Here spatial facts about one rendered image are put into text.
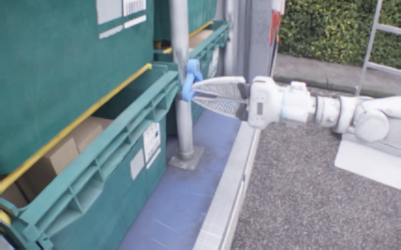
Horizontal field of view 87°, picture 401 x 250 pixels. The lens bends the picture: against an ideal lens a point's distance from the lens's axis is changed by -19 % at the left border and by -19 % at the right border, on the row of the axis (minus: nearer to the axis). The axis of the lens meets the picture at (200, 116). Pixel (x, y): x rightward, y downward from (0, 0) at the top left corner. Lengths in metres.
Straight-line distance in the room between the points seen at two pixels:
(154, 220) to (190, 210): 0.08
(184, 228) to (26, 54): 0.41
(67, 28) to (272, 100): 0.36
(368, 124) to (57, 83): 0.50
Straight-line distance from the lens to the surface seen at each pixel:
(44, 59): 0.28
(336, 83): 2.78
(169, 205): 0.57
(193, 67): 0.52
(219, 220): 0.54
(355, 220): 1.51
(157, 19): 0.60
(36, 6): 0.27
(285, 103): 0.49
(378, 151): 2.07
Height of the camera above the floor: 1.09
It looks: 32 degrees down
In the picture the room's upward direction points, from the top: 1 degrees counter-clockwise
